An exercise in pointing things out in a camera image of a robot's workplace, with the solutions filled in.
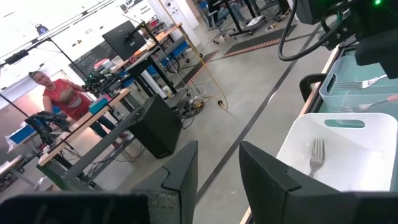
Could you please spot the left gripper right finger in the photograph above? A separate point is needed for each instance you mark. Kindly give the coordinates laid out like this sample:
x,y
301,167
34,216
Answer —
x,y
267,193

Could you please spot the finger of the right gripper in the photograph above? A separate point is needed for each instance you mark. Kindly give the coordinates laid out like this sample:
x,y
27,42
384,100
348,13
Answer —
x,y
382,56

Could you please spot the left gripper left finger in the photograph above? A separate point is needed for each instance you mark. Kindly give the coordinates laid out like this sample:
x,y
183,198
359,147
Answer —
x,y
180,186

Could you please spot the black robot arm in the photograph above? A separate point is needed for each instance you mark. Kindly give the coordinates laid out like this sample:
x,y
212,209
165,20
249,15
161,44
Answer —
x,y
46,123

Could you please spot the clear plastic bin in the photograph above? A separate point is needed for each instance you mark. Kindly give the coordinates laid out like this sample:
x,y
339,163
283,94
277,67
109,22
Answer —
x,y
342,99

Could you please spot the black computer tower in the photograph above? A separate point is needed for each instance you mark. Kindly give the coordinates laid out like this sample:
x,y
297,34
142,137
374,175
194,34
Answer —
x,y
155,127

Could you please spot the green table mat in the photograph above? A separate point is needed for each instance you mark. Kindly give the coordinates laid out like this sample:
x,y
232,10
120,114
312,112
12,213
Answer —
x,y
345,124

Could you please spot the white plastic bin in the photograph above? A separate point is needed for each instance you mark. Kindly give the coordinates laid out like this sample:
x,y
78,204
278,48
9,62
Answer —
x,y
357,168

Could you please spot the white roll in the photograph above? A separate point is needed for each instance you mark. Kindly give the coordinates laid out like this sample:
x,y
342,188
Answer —
x,y
155,84

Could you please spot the black striped floor mat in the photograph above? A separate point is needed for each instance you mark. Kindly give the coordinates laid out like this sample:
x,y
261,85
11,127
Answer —
x,y
258,42
192,73

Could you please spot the teal box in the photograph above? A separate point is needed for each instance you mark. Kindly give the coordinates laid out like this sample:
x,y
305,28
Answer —
x,y
99,105

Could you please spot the white floor sheet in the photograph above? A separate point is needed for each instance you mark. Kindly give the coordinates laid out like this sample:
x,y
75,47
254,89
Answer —
x,y
255,21

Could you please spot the wooden top workbench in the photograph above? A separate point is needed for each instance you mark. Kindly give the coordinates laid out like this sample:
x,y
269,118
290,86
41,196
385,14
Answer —
x,y
77,127

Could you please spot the black standing desk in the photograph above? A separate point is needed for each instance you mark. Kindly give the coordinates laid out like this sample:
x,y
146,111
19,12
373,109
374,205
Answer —
x,y
236,29
140,63

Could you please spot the blue storage bin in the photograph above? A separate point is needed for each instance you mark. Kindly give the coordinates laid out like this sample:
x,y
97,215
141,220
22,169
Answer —
x,y
178,49
23,133

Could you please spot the black chalkboard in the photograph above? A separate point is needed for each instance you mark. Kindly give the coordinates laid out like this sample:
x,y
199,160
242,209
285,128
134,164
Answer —
x,y
90,59

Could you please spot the black computer monitor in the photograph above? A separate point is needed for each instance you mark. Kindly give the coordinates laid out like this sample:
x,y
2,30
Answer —
x,y
124,40

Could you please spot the black spotlight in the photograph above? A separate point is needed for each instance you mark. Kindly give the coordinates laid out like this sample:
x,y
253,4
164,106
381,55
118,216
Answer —
x,y
41,29

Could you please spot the grey metal table frame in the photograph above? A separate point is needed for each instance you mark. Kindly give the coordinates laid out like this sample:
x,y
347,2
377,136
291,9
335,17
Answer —
x,y
93,155

